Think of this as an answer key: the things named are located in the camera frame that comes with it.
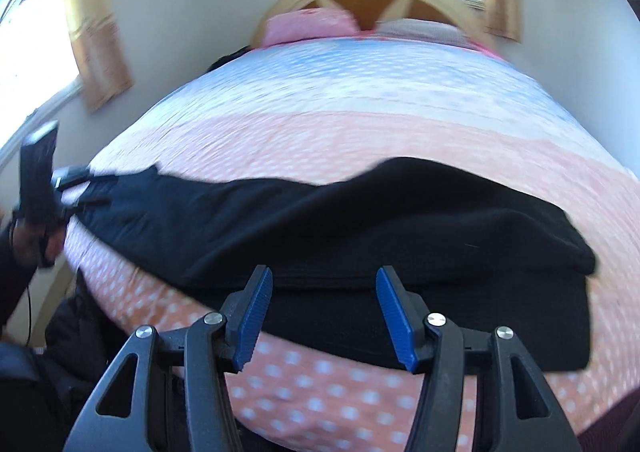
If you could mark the black pants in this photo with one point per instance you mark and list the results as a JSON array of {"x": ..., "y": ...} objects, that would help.
[{"x": 350, "y": 242}]

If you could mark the person's dark clothing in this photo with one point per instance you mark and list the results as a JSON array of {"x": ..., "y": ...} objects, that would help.
[{"x": 55, "y": 367}]

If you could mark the striped pillow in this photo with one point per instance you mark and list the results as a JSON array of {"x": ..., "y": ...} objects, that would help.
[{"x": 425, "y": 31}]

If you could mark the pink pillow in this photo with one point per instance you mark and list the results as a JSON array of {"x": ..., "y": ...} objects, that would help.
[{"x": 310, "y": 24}]

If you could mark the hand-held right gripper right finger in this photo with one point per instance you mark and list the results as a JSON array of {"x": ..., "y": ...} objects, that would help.
[{"x": 395, "y": 317}]

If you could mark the large side window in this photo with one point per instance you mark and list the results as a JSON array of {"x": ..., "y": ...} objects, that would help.
[{"x": 35, "y": 51}]

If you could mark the person's left forearm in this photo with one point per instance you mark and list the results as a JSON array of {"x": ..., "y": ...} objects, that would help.
[{"x": 12, "y": 282}]

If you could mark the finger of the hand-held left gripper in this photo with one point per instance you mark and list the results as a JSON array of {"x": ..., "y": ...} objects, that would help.
[
  {"x": 75, "y": 175},
  {"x": 87, "y": 204}
]

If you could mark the pink and blue dotted bedsheet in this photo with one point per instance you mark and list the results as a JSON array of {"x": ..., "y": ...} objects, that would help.
[{"x": 350, "y": 116}]

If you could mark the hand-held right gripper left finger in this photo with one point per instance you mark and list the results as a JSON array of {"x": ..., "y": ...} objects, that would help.
[{"x": 255, "y": 317}]

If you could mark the dark cloth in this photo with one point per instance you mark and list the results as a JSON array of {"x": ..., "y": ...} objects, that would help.
[{"x": 227, "y": 59}]

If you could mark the person's left hand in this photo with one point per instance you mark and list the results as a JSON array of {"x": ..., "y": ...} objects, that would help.
[{"x": 27, "y": 244}]

